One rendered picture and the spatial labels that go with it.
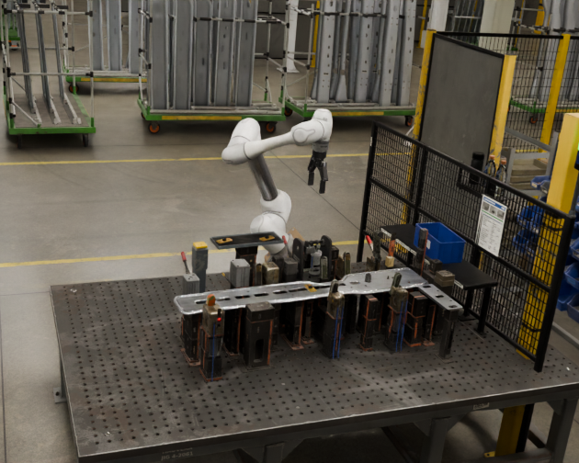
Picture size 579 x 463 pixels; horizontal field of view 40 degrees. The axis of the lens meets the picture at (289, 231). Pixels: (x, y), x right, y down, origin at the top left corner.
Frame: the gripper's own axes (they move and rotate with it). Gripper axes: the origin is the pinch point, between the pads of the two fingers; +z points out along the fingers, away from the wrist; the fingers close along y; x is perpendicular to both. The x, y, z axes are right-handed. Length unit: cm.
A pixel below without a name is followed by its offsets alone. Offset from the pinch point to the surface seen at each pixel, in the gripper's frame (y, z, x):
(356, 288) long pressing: 32, 46, 12
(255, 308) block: 43, 43, -49
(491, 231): 37, 19, 90
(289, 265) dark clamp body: 9.4, 39.1, -16.2
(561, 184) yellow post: 76, -20, 94
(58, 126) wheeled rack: -596, 118, -41
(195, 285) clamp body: 13, 43, -69
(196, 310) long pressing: 32, 46, -75
